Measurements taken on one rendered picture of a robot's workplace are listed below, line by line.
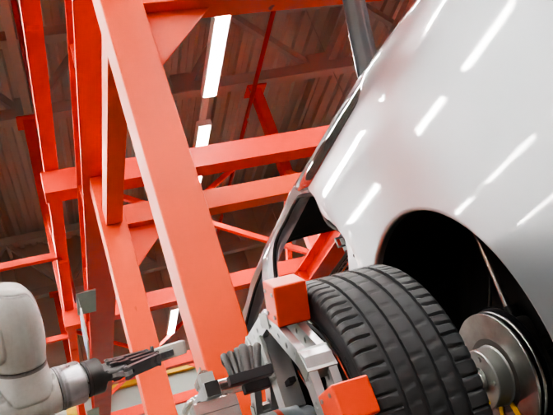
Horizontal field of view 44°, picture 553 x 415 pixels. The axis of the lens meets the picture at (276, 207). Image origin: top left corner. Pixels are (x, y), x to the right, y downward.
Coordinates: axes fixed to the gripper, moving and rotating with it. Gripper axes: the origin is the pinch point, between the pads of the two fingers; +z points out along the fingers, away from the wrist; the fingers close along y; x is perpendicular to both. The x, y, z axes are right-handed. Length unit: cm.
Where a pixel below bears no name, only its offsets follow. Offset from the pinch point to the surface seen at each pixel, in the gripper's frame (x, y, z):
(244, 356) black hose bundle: -0.6, -23.2, 5.6
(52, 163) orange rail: -58, 355, 88
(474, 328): 15, -21, 76
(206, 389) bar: 2.6, -24.4, -4.7
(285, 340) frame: -1.3, -24.9, 14.7
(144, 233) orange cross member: -2, 269, 111
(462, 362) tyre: 6, -51, 37
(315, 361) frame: 1.4, -35.2, 14.1
